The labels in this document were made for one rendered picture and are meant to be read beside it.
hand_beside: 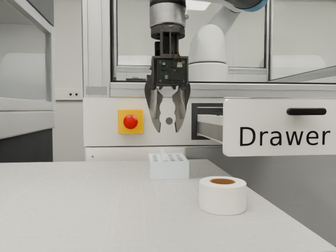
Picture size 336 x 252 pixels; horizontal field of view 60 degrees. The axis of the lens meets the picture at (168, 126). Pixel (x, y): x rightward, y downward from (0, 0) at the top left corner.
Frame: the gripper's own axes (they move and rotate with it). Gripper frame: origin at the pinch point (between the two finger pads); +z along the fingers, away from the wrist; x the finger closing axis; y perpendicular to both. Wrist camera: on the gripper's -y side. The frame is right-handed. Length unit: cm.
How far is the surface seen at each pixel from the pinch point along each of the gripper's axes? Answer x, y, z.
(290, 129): 23.4, 8.5, 0.5
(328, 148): 31.6, 8.4, 4.3
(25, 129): -57, -70, 4
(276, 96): 36.6, -25.2, -7.8
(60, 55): -117, -353, -82
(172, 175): 0.8, 1.8, 10.5
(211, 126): 11.6, -8.1, 0.7
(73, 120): -101, -352, 8
